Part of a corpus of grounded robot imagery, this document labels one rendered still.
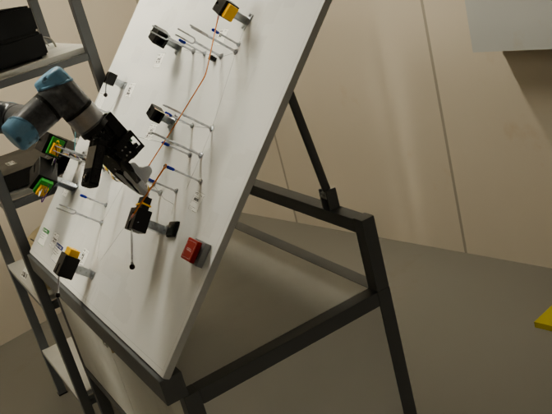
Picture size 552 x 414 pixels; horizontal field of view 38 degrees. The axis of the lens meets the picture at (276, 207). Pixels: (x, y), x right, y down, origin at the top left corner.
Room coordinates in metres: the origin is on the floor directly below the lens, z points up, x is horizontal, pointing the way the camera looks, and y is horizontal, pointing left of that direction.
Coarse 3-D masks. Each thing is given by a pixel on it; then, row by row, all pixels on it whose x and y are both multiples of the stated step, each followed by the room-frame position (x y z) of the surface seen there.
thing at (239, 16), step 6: (222, 0) 2.04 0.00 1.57; (228, 0) 2.05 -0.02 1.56; (216, 6) 2.05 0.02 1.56; (222, 6) 2.02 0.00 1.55; (234, 6) 2.02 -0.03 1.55; (216, 12) 2.03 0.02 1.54; (222, 12) 2.02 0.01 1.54; (240, 12) 2.06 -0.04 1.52; (234, 18) 2.05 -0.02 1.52; (240, 18) 2.07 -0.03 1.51; (246, 18) 2.08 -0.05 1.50; (246, 24) 2.06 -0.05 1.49
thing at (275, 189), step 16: (256, 192) 2.27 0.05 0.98; (272, 192) 2.18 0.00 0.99; (288, 192) 2.13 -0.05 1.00; (336, 192) 1.93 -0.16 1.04; (288, 208) 2.11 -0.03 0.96; (304, 208) 2.03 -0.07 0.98; (320, 208) 1.95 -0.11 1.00; (336, 208) 1.92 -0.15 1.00; (336, 224) 1.90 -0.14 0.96; (352, 224) 1.83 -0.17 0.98; (368, 224) 1.79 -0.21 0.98; (368, 240) 1.79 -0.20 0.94; (368, 256) 1.79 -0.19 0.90; (368, 272) 1.81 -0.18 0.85; (384, 272) 1.80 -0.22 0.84
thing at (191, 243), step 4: (188, 240) 1.67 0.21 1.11; (192, 240) 1.66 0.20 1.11; (188, 244) 1.66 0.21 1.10; (192, 244) 1.65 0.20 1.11; (196, 244) 1.64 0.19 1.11; (200, 244) 1.64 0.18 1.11; (184, 248) 1.67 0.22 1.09; (188, 248) 1.65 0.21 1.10; (192, 248) 1.64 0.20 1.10; (196, 248) 1.63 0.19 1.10; (200, 248) 1.65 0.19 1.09; (184, 252) 1.66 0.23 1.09; (188, 252) 1.65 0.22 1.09; (192, 252) 1.63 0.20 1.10; (196, 252) 1.63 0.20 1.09; (184, 256) 1.65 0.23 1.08; (188, 256) 1.64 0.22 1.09; (192, 256) 1.63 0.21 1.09; (196, 256) 1.64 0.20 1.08; (188, 260) 1.63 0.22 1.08; (192, 260) 1.62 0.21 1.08
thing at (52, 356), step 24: (72, 0) 2.82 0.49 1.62; (48, 48) 3.10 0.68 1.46; (72, 48) 2.88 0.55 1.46; (96, 48) 2.83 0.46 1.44; (0, 72) 2.73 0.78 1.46; (24, 72) 2.73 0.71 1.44; (96, 72) 2.82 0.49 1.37; (0, 192) 2.62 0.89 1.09; (24, 192) 2.69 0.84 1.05; (0, 240) 3.11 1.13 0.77; (24, 240) 2.62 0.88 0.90; (24, 264) 3.05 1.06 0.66; (24, 288) 3.12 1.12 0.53; (48, 312) 2.62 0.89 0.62; (48, 360) 3.01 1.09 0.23; (72, 360) 2.63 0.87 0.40; (72, 384) 2.64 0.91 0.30
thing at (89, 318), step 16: (32, 256) 2.54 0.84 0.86; (48, 272) 2.35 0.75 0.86; (64, 288) 2.19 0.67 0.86; (80, 304) 2.04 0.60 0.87; (96, 320) 1.91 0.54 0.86; (112, 336) 1.80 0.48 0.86; (128, 352) 1.69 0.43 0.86; (144, 368) 1.60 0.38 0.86; (176, 368) 1.56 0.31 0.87; (160, 384) 1.52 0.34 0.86; (176, 384) 1.53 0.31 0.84; (176, 400) 1.53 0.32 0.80
